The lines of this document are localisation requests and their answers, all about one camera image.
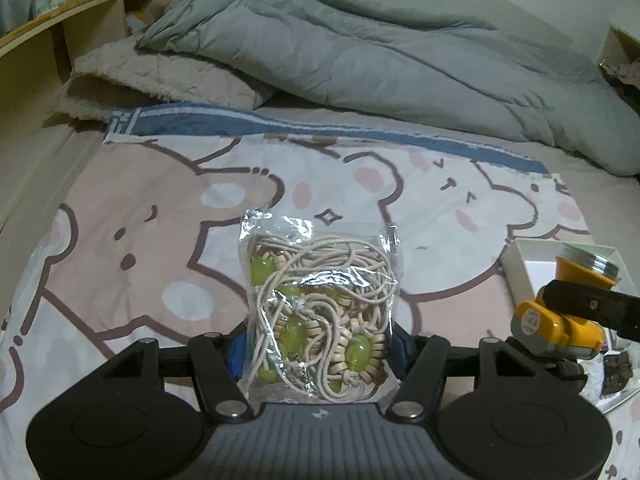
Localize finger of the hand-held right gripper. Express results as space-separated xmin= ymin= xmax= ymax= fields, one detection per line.
xmin=538 ymin=279 xmax=640 ymax=346

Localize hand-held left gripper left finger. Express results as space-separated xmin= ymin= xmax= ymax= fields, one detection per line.
xmin=94 ymin=332 xmax=254 ymax=421

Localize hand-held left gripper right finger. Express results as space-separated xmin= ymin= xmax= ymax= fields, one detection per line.
xmin=384 ymin=334 xmax=539 ymax=420

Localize yellow headlamp with dark strap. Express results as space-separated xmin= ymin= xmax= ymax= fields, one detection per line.
xmin=504 ymin=242 xmax=626 ymax=397

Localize white cardboard box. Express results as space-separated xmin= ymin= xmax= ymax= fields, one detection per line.
xmin=501 ymin=238 xmax=640 ymax=414

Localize white cloth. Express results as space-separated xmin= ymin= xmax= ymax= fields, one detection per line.
xmin=582 ymin=359 xmax=609 ymax=404

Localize clear bag of beaded cords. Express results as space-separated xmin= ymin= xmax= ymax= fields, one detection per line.
xmin=238 ymin=208 xmax=404 ymax=391

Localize cartoon printed cloth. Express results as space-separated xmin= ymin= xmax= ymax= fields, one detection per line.
xmin=0 ymin=87 xmax=640 ymax=480

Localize cartoon bear printed blanket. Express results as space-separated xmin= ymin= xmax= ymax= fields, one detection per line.
xmin=0 ymin=101 xmax=640 ymax=480

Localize pink clothes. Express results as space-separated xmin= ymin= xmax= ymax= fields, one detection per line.
xmin=602 ymin=57 xmax=640 ymax=86

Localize beige fleecy pillow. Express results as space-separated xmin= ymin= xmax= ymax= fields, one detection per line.
xmin=52 ymin=37 xmax=276 ymax=121

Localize grey quilt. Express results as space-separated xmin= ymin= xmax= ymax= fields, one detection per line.
xmin=134 ymin=0 xmax=640 ymax=177

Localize wooden bedside shelf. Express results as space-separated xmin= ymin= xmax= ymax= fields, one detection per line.
xmin=0 ymin=0 xmax=169 ymax=127

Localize beige plush toy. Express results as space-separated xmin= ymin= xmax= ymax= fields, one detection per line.
xmin=144 ymin=0 xmax=174 ymax=21

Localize wooden wall shelf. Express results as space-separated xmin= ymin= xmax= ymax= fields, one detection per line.
xmin=599 ymin=24 xmax=640 ymax=86

